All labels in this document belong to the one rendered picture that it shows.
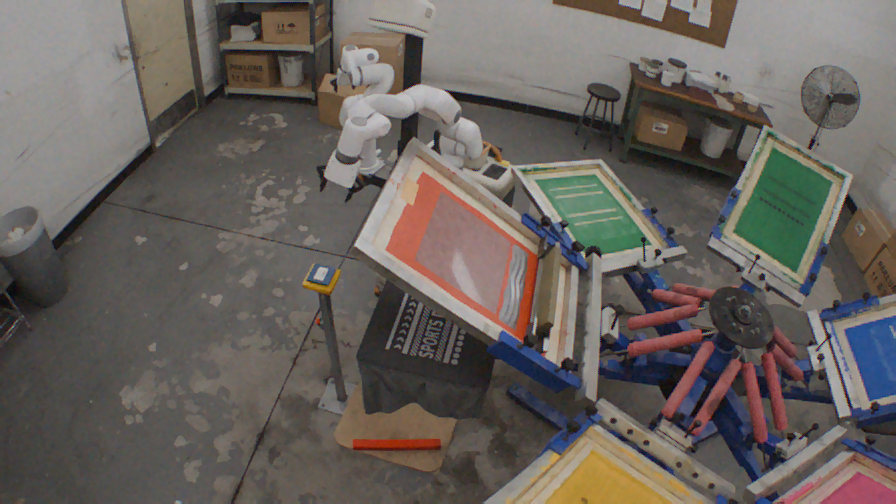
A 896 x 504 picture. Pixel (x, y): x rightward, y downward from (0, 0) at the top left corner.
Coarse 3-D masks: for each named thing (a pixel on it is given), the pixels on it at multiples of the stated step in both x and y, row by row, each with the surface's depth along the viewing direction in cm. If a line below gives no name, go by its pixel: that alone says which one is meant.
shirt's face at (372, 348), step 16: (384, 288) 211; (384, 304) 205; (384, 320) 199; (368, 336) 192; (384, 336) 193; (368, 352) 187; (384, 352) 188; (464, 352) 190; (480, 352) 191; (416, 368) 184; (432, 368) 184; (448, 368) 185; (464, 368) 185; (480, 368) 186; (480, 384) 180
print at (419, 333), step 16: (400, 304) 205; (416, 304) 206; (400, 320) 200; (416, 320) 200; (432, 320) 201; (448, 320) 201; (400, 336) 194; (416, 336) 194; (432, 336) 195; (448, 336) 196; (464, 336) 196; (400, 352) 188; (416, 352) 189; (432, 352) 189; (448, 352) 190
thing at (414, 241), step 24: (408, 216) 162; (408, 240) 156; (432, 240) 163; (408, 264) 151; (432, 264) 157; (456, 264) 163; (480, 264) 170; (456, 288) 158; (480, 288) 164; (504, 288) 171; (480, 312) 158; (528, 312) 172
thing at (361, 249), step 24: (408, 144) 179; (408, 168) 169; (456, 168) 185; (384, 192) 156; (480, 192) 186; (504, 216) 190; (360, 240) 140; (384, 264) 141; (408, 288) 144; (432, 288) 147; (576, 288) 190; (456, 312) 147; (480, 336) 151
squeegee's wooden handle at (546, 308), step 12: (552, 252) 183; (552, 264) 178; (552, 276) 173; (540, 288) 175; (552, 288) 168; (540, 300) 170; (552, 300) 165; (540, 312) 165; (552, 312) 161; (540, 324) 160; (552, 324) 158
